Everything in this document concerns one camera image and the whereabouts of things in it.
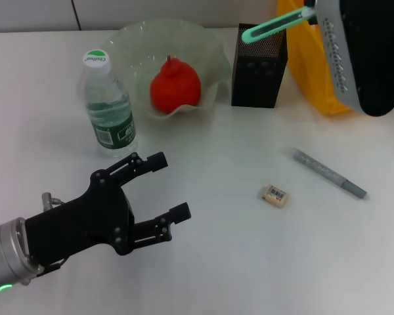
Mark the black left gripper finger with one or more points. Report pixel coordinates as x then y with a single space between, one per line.
154 162
177 215

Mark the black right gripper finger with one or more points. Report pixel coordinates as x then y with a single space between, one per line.
313 20
310 3

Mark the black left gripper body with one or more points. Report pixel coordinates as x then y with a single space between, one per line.
85 223

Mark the mint green utility knife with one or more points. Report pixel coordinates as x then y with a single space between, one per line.
275 24

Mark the clear water bottle green label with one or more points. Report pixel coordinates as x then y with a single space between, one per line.
111 131

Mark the black mesh pen holder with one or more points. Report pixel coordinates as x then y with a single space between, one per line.
256 82

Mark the beige eraser with barcode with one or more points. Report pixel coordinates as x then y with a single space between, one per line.
275 195

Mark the translucent green wavy fruit plate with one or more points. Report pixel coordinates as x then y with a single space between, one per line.
197 49

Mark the grey marker pen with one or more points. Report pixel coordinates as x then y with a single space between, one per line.
328 172

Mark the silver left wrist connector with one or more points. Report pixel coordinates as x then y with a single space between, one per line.
51 201

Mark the yellow plastic bin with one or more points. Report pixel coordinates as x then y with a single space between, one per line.
308 65

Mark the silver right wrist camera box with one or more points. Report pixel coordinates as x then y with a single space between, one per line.
367 55

